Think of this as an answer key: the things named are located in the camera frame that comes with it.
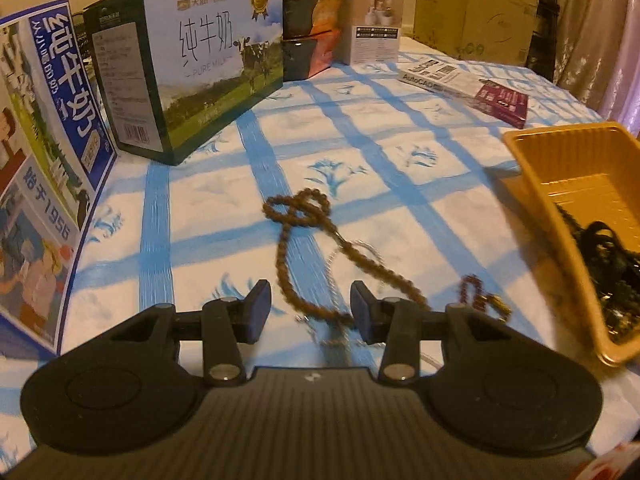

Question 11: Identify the purple flat box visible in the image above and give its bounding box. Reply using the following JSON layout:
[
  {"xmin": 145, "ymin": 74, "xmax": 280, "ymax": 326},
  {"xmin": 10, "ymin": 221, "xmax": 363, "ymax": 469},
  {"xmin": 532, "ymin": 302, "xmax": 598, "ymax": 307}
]
[{"xmin": 472, "ymin": 80, "xmax": 530, "ymax": 130}]

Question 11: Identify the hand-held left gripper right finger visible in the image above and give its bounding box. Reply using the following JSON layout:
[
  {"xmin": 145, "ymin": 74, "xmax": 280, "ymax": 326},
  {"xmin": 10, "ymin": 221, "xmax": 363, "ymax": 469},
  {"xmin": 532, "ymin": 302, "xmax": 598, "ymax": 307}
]
[{"xmin": 350, "ymin": 280, "xmax": 522, "ymax": 387}]

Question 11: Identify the white product box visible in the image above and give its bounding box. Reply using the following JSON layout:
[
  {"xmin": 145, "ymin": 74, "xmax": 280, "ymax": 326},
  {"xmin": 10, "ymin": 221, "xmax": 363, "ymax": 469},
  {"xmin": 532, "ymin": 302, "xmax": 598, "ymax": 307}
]
[{"xmin": 334, "ymin": 0, "xmax": 405, "ymax": 66}]

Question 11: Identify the white book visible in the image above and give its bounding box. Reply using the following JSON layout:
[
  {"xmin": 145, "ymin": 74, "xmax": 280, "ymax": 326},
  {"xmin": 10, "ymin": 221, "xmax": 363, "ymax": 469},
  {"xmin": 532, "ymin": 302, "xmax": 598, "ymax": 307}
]
[{"xmin": 397, "ymin": 59, "xmax": 488, "ymax": 97}]

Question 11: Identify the brown bead necklace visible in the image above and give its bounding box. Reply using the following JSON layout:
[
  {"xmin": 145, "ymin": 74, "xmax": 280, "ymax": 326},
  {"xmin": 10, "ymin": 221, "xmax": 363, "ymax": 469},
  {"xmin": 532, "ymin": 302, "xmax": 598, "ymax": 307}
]
[{"xmin": 262, "ymin": 187, "xmax": 432, "ymax": 327}]

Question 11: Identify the silver chain necklace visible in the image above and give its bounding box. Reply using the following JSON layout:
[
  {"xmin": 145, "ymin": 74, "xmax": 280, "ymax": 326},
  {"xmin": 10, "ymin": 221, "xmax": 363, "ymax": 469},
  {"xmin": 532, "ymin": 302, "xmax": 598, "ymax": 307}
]
[{"xmin": 295, "ymin": 240, "xmax": 387, "ymax": 353}]

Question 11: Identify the orange black gift box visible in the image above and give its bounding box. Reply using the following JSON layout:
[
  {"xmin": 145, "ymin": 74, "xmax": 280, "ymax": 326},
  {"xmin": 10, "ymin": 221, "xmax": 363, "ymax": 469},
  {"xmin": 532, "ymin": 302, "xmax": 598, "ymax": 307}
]
[{"xmin": 281, "ymin": 0, "xmax": 347, "ymax": 82}]

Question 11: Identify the blue milk carton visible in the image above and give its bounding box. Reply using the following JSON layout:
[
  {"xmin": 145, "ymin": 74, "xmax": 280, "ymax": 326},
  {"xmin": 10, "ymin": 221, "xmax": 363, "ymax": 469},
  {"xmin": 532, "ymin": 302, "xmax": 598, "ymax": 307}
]
[{"xmin": 0, "ymin": 0, "xmax": 119, "ymax": 361}]

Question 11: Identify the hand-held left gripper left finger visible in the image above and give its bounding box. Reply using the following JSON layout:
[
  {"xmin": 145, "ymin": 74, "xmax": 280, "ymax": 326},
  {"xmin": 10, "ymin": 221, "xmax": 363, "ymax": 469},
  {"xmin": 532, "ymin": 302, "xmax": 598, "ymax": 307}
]
[{"xmin": 106, "ymin": 280, "xmax": 273, "ymax": 387}]

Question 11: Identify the red bead bracelet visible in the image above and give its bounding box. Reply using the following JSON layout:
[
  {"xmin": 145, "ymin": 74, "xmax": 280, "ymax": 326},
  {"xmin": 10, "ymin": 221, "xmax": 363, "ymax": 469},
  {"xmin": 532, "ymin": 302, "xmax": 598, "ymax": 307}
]
[{"xmin": 458, "ymin": 273, "xmax": 513, "ymax": 322}]

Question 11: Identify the green milk carton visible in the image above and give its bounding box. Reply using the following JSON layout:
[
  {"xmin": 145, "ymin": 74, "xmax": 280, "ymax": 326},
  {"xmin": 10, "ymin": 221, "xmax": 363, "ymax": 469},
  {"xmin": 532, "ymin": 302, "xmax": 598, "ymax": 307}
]
[{"xmin": 82, "ymin": 0, "xmax": 285, "ymax": 167}]

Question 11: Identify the yellow plastic basket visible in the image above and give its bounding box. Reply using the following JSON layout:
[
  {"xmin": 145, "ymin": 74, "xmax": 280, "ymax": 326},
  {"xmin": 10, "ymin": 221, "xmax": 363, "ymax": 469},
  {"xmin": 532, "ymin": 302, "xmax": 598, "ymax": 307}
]
[{"xmin": 501, "ymin": 121, "xmax": 640, "ymax": 367}]

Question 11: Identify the black bead bracelet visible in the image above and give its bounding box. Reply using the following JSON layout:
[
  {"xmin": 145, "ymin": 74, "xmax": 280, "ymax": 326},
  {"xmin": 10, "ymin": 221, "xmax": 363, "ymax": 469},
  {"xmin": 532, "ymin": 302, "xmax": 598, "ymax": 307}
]
[{"xmin": 597, "ymin": 280, "xmax": 640, "ymax": 347}]

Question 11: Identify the pink curtain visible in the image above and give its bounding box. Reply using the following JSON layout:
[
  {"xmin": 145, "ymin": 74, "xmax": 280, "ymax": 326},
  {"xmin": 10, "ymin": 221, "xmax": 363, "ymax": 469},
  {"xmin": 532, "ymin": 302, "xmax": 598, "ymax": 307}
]
[{"xmin": 552, "ymin": 0, "xmax": 640, "ymax": 136}]

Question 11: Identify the cardboard box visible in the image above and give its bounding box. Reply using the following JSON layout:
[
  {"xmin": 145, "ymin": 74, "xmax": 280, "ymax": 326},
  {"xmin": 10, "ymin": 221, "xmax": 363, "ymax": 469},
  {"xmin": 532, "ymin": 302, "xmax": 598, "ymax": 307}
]
[
  {"xmin": 414, "ymin": 0, "xmax": 476, "ymax": 61},
  {"xmin": 465, "ymin": 0, "xmax": 542, "ymax": 67}
]

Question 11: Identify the blue checked tablecloth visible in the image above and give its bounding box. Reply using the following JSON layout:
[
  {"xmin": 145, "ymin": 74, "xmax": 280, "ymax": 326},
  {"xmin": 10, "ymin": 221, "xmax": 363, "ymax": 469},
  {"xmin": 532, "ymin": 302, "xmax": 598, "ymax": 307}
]
[{"xmin": 0, "ymin": 35, "xmax": 640, "ymax": 468}]

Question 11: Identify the black cord necklace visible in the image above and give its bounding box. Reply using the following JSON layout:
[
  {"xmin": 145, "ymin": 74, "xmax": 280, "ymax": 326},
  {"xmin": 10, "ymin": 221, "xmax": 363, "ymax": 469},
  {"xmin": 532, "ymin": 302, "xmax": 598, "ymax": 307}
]
[{"xmin": 556, "ymin": 202, "xmax": 640, "ymax": 306}]

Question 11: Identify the dark storage stack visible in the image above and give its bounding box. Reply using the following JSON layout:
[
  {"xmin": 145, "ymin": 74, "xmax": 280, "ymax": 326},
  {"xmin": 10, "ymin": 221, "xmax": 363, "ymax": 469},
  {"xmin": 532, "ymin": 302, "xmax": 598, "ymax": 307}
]
[{"xmin": 526, "ymin": 0, "xmax": 560, "ymax": 82}]

